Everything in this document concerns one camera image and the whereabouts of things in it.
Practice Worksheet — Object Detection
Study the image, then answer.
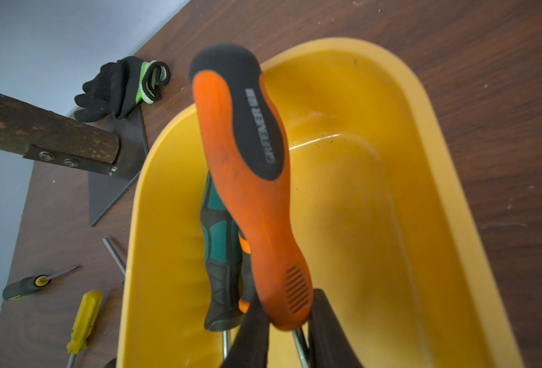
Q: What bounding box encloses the yellow handle flat screwdriver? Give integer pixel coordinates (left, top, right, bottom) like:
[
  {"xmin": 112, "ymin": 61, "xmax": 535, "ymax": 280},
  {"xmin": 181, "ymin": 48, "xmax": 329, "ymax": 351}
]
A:
[{"xmin": 66, "ymin": 290, "xmax": 103, "ymax": 368}]

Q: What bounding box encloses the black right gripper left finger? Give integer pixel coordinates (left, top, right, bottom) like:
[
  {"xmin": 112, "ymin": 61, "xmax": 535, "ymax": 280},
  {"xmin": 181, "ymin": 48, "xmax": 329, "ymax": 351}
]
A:
[{"xmin": 220, "ymin": 294, "xmax": 270, "ymax": 368}]

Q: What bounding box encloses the yellow plastic storage box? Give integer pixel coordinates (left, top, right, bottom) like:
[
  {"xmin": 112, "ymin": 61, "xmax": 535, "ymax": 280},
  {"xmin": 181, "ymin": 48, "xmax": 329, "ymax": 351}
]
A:
[{"xmin": 117, "ymin": 38, "xmax": 523, "ymax": 367}]

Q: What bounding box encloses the black screwdriver yellow cap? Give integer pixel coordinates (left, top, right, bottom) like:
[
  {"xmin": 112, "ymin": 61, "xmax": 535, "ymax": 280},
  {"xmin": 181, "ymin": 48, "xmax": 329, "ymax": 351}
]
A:
[{"xmin": 102, "ymin": 237, "xmax": 126, "ymax": 275}]

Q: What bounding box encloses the dark metal tree base plate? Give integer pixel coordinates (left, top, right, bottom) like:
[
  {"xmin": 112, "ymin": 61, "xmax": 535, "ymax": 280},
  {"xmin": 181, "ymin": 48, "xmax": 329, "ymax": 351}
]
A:
[{"xmin": 88, "ymin": 106, "xmax": 149, "ymax": 227}]

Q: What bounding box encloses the large orange black screwdriver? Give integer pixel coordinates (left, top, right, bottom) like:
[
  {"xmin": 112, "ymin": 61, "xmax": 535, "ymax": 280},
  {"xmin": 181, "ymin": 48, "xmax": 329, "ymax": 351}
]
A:
[{"xmin": 190, "ymin": 44, "xmax": 313, "ymax": 366}]

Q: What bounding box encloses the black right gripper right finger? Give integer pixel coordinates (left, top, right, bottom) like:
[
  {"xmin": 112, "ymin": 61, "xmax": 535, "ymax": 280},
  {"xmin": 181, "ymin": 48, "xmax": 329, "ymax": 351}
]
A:
[{"xmin": 309, "ymin": 288, "xmax": 362, "ymax": 368}]

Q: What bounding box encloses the small orange black screwdriver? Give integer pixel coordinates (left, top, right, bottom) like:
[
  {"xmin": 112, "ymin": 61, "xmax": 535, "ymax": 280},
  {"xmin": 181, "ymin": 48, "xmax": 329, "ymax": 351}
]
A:
[{"xmin": 239, "ymin": 231, "xmax": 256, "ymax": 314}]

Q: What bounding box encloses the pink artificial blossom tree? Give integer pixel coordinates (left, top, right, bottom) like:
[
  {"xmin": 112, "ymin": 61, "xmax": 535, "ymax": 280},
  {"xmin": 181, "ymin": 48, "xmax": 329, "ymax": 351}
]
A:
[{"xmin": 0, "ymin": 94, "xmax": 120, "ymax": 175}]

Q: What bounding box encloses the black yellow stubby screwdriver far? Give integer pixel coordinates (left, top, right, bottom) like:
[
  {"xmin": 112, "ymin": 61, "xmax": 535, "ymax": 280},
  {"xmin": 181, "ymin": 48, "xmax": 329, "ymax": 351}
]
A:
[{"xmin": 2, "ymin": 265, "xmax": 79, "ymax": 301}]

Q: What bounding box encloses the black green work glove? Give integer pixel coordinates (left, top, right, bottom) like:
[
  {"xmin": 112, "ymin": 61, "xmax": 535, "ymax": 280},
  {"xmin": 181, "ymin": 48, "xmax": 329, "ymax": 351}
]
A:
[{"xmin": 73, "ymin": 56, "xmax": 171, "ymax": 124}]

